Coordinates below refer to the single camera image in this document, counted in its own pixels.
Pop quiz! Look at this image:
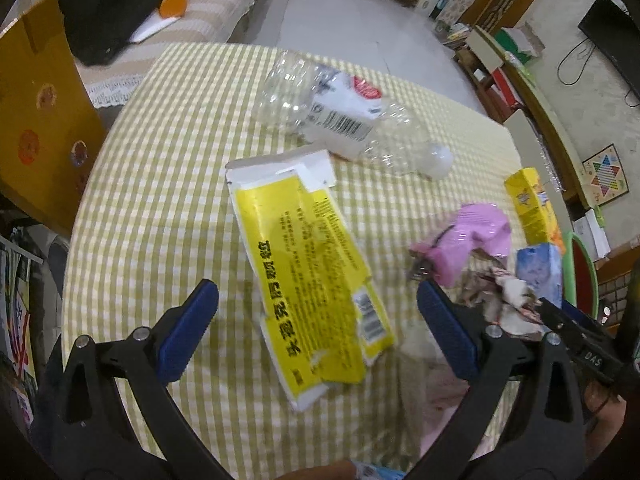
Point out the stack of printed papers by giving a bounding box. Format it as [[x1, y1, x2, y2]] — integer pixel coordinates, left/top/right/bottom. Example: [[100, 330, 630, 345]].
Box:
[[0, 230, 43, 411]]

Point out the blue white milk carton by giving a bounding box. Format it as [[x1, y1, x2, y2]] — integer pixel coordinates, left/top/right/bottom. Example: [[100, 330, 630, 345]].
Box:
[[515, 242, 565, 311]]

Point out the yellow drink carton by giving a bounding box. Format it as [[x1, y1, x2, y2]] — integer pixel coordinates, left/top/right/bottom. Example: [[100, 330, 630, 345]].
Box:
[[504, 168, 567, 253]]

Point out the yellow cardboard box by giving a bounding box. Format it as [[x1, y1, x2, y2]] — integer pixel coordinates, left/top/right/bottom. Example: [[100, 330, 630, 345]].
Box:
[[225, 149, 397, 414]]

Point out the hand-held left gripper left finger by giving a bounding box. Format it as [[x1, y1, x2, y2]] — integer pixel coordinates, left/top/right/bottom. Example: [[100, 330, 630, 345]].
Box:
[[49, 278, 221, 480]]

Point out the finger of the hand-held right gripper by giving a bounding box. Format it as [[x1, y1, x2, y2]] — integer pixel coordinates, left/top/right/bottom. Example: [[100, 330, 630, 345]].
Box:
[[538, 296, 593, 356]]

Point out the pink plastic bag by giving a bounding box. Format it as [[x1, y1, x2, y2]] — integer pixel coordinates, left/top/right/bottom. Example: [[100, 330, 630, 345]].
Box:
[[409, 202, 513, 289]]

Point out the star checkers board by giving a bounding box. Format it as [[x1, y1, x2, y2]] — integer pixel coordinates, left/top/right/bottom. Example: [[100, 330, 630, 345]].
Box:
[[581, 143, 632, 207]]

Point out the white cardboard box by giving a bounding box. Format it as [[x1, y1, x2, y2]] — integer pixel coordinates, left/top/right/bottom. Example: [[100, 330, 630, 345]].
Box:
[[574, 208, 612, 258]]

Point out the open green box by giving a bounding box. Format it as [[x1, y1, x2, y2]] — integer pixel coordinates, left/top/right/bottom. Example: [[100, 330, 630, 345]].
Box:
[[495, 22, 545, 67]]

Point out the sofa with striped cover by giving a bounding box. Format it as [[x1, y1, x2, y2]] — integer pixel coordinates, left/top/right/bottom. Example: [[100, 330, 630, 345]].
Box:
[[75, 0, 296, 111]]

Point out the black television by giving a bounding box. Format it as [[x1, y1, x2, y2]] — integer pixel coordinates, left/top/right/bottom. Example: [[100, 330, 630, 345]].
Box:
[[578, 0, 640, 108]]

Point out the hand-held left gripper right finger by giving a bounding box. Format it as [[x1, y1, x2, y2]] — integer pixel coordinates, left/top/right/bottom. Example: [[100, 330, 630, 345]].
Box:
[[410, 279, 588, 480]]

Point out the yellow stool with stickers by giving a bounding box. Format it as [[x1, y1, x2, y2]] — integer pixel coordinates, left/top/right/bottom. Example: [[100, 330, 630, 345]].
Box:
[[0, 0, 108, 236]]

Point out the black clothing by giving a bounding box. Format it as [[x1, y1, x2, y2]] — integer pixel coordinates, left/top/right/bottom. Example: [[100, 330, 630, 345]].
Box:
[[56, 0, 202, 67]]

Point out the black television cable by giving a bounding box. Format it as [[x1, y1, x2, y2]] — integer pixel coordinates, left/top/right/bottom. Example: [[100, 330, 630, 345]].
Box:
[[557, 40, 597, 87]]

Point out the silver wrapper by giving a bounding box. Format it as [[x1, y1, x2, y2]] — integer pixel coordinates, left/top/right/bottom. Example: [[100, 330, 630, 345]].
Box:
[[457, 265, 548, 337]]

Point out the person's right hand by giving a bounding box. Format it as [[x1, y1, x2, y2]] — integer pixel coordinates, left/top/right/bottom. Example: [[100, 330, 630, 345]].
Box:
[[585, 385, 630, 442]]

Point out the low wooden television cabinet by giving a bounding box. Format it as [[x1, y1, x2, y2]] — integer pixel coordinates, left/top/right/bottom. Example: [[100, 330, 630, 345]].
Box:
[[452, 25, 596, 211]]

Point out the clear plastic bottle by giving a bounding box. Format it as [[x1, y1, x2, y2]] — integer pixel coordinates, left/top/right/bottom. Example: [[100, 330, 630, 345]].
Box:
[[259, 51, 454, 182]]

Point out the red flat box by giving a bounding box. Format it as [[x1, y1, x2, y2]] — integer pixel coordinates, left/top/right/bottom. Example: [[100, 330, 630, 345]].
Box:
[[490, 67, 518, 106]]

